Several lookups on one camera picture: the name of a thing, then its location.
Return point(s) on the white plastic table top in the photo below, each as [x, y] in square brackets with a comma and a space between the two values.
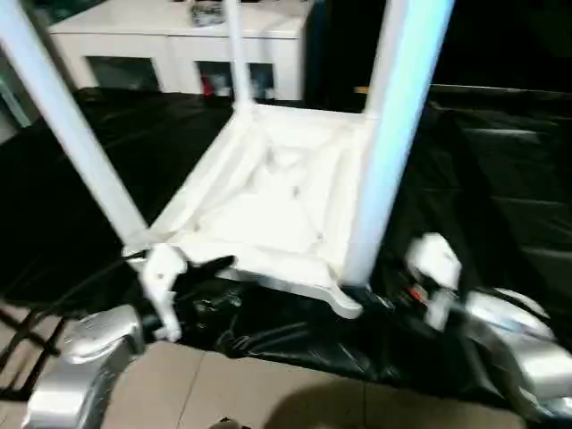
[268, 197]

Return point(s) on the white plastic table leg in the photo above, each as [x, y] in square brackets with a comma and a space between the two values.
[67, 116]
[238, 54]
[384, 54]
[398, 134]

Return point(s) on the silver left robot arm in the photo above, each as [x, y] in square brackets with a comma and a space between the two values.
[80, 366]

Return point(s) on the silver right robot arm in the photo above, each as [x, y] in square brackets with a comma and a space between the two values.
[518, 349]

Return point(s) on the silver left leg black foot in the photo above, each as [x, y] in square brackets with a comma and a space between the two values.
[223, 424]

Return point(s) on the black work mat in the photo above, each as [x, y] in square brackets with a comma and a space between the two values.
[80, 179]

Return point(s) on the toy figures behind cabinet glass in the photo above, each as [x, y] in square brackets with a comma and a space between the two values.
[228, 82]

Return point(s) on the white cabinet with glass doors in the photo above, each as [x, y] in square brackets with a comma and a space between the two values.
[134, 40]

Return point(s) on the grey plush toy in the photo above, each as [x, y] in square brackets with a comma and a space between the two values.
[207, 12]

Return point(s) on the black tv cabinet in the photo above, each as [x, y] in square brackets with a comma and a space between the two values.
[500, 40]

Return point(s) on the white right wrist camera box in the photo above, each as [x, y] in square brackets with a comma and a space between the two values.
[433, 259]

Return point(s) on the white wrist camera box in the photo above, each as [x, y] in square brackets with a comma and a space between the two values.
[433, 259]
[161, 277]

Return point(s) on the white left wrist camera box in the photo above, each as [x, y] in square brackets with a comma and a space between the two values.
[161, 277]

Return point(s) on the black metal stand frame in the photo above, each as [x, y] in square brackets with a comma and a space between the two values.
[22, 357]

